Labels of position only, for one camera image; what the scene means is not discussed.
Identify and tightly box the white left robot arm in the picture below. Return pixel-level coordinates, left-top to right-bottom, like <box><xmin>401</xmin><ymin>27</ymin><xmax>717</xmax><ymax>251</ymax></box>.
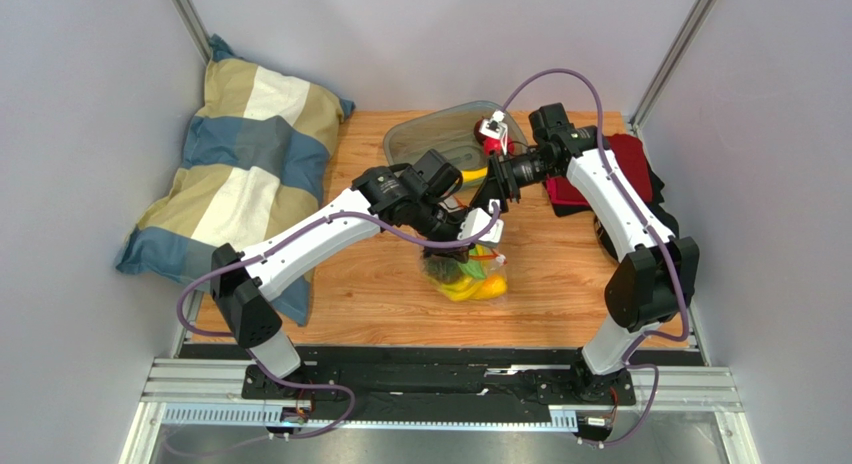
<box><xmin>210</xmin><ymin>150</ymin><xmax>463</xmax><ymax>378</ymax></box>

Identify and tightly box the orange toy pineapple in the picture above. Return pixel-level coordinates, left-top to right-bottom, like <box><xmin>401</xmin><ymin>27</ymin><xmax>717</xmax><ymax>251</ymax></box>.
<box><xmin>421</xmin><ymin>255</ymin><xmax>466</xmax><ymax>285</ymax></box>

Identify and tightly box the black cloth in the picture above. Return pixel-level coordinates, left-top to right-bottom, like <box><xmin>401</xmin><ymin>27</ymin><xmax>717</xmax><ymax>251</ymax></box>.
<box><xmin>562</xmin><ymin>148</ymin><xmax>679</xmax><ymax>262</ymax></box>

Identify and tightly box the yellow banana bunch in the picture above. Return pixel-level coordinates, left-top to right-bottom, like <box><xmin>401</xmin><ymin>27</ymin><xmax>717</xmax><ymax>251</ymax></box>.
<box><xmin>438</xmin><ymin>274</ymin><xmax>483</xmax><ymax>302</ymax></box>

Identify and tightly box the grey transparent plastic container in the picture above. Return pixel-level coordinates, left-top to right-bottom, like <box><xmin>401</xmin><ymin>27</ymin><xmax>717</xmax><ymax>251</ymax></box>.
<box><xmin>383</xmin><ymin>100</ymin><xmax>499</xmax><ymax>186</ymax></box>

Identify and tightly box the green cucumber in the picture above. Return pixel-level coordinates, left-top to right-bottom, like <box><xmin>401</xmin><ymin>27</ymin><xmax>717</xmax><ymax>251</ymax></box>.
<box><xmin>459</xmin><ymin>245</ymin><xmax>498</xmax><ymax>280</ymax></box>

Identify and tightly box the single yellow banana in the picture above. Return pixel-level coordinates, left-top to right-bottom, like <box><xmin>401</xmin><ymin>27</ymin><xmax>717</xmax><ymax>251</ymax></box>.
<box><xmin>461</xmin><ymin>168</ymin><xmax>488</xmax><ymax>186</ymax></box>

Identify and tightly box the right aluminium frame post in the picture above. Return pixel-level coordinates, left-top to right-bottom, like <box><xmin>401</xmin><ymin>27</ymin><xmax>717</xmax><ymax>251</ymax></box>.
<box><xmin>628</xmin><ymin>0</ymin><xmax>718</xmax><ymax>133</ymax></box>

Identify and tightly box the dark red mangosteen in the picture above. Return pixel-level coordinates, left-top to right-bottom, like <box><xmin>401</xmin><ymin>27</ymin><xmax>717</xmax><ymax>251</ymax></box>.
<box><xmin>474</xmin><ymin>119</ymin><xmax>488</xmax><ymax>144</ymax></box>

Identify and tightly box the yellow orange mango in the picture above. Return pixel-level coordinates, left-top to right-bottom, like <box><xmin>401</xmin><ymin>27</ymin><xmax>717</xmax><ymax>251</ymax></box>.
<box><xmin>471</xmin><ymin>275</ymin><xmax>508</xmax><ymax>300</ymax></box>

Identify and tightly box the left aluminium frame post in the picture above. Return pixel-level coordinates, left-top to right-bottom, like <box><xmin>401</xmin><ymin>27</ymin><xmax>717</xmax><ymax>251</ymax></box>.
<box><xmin>171</xmin><ymin>0</ymin><xmax>211</xmax><ymax>62</ymax></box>

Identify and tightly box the clear zip top bag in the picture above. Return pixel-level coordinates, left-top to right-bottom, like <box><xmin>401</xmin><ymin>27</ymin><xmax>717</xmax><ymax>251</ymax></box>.
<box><xmin>420</xmin><ymin>244</ymin><xmax>509</xmax><ymax>302</ymax></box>

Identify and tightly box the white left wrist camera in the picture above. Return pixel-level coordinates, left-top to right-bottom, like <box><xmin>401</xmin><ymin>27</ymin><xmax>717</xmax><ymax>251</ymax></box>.
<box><xmin>458</xmin><ymin>199</ymin><xmax>504</xmax><ymax>248</ymax></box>

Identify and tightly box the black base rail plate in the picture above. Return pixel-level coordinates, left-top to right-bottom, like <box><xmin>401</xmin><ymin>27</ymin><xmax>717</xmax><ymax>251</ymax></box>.
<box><xmin>179</xmin><ymin>343</ymin><xmax>660</xmax><ymax>426</ymax></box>

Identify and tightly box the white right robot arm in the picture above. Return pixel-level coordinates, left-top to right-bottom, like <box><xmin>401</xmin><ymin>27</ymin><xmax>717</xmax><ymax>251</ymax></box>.
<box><xmin>459</xmin><ymin>104</ymin><xmax>700</xmax><ymax>376</ymax></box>

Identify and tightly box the red pomegranate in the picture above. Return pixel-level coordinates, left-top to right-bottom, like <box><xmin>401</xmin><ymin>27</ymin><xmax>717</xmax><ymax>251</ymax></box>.
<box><xmin>483</xmin><ymin>137</ymin><xmax>505</xmax><ymax>156</ymax></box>

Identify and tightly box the red folded cloth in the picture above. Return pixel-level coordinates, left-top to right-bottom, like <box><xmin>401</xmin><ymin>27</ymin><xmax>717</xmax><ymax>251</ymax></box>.
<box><xmin>544</xmin><ymin>134</ymin><xmax>664</xmax><ymax>216</ymax></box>

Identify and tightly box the striped blue beige pillow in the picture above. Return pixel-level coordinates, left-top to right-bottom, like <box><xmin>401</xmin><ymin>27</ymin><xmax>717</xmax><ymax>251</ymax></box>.
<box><xmin>114</xmin><ymin>36</ymin><xmax>355</xmax><ymax>285</ymax></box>

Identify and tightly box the aluminium frame post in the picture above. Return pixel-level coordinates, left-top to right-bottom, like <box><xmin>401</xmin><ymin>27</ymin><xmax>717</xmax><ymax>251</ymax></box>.
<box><xmin>171</xmin><ymin>0</ymin><xmax>211</xmax><ymax>62</ymax></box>
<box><xmin>628</xmin><ymin>0</ymin><xmax>718</xmax><ymax>133</ymax></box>

